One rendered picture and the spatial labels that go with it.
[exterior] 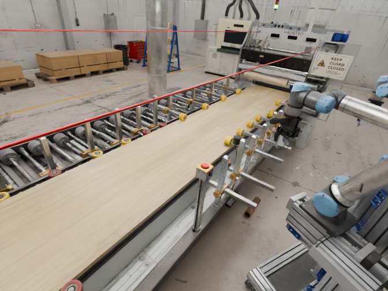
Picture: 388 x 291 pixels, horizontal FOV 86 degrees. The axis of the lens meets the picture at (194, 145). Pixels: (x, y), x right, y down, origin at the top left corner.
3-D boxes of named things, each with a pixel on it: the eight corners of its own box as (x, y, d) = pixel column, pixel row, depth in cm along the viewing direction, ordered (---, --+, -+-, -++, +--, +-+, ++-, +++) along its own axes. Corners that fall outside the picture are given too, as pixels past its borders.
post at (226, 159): (219, 207, 159) (230, 156, 134) (216, 210, 157) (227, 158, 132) (215, 205, 161) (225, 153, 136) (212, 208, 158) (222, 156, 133)
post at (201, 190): (201, 228, 140) (209, 176, 116) (196, 233, 136) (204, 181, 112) (195, 224, 142) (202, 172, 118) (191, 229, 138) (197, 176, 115)
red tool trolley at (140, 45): (148, 61, 922) (147, 41, 880) (137, 64, 863) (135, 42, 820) (139, 59, 938) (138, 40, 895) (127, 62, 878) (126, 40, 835)
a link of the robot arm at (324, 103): (343, 96, 92) (319, 88, 99) (331, 99, 86) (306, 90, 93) (335, 112, 96) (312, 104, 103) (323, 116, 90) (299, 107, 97)
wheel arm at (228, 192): (256, 208, 143) (257, 203, 141) (254, 211, 141) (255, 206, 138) (203, 179, 163) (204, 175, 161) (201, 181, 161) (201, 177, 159)
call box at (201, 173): (212, 176, 117) (213, 165, 112) (205, 183, 112) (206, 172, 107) (201, 171, 120) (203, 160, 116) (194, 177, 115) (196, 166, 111)
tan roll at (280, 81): (319, 93, 342) (322, 86, 336) (318, 95, 333) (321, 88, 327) (240, 75, 409) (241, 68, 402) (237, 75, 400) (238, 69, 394)
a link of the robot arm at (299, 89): (307, 87, 92) (290, 82, 98) (298, 110, 98) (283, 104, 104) (316, 85, 96) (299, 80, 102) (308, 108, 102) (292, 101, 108)
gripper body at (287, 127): (286, 140, 107) (294, 119, 100) (274, 133, 113) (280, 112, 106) (297, 138, 110) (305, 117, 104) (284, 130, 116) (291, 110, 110)
